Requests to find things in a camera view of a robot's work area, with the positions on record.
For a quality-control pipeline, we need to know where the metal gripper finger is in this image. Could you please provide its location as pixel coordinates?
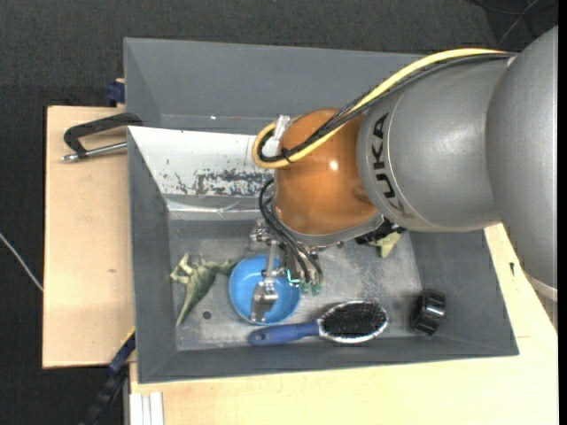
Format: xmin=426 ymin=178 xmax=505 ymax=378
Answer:
xmin=262 ymin=280 xmax=281 ymax=319
xmin=249 ymin=283 xmax=267 ymax=325

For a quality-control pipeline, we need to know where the blue bowl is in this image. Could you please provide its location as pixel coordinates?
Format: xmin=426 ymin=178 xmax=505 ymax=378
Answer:
xmin=228 ymin=254 xmax=302 ymax=327

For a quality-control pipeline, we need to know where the green toy dinosaur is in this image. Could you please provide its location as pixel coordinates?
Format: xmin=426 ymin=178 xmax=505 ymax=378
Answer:
xmin=169 ymin=252 xmax=238 ymax=328

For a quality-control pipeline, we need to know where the blue hairbrush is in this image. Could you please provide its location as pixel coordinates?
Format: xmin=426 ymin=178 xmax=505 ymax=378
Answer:
xmin=247 ymin=299 xmax=390 ymax=347

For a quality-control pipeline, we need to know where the grey metal bin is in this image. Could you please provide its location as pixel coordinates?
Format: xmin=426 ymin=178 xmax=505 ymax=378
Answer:
xmin=122 ymin=36 xmax=520 ymax=384

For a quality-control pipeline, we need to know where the black ribbed cap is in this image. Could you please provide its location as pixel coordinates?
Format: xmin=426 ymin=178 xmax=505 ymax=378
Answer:
xmin=408 ymin=287 xmax=447 ymax=337

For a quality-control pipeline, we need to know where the pale brown cardboard board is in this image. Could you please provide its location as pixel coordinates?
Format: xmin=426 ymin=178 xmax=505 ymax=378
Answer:
xmin=42 ymin=104 xmax=136 ymax=369

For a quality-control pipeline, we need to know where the black cylinder on white bracket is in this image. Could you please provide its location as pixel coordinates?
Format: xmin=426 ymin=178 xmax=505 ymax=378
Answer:
xmin=353 ymin=218 xmax=408 ymax=259

